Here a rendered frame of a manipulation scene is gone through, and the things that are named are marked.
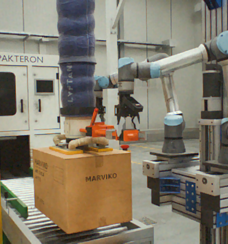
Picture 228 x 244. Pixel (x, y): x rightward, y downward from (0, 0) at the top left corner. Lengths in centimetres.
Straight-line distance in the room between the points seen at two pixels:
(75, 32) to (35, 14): 929
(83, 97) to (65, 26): 42
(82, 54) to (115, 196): 84
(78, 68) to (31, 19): 928
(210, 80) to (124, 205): 86
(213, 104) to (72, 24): 93
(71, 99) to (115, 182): 54
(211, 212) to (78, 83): 101
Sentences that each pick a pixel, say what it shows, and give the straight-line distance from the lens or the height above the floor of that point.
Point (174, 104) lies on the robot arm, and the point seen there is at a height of 134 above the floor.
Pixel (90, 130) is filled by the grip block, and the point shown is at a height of 121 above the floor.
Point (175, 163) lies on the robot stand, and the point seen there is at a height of 98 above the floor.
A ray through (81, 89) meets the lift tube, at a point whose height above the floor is 144.
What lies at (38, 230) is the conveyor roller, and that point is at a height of 54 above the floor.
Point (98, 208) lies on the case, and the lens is 196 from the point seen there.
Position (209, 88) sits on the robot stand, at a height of 143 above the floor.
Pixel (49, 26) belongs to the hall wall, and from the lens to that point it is 1142.
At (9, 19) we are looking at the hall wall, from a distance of 1114.
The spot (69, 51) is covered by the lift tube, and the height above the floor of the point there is 166.
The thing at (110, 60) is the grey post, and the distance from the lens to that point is 517.
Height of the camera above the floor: 134
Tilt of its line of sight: 3 degrees down
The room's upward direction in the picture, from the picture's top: 1 degrees counter-clockwise
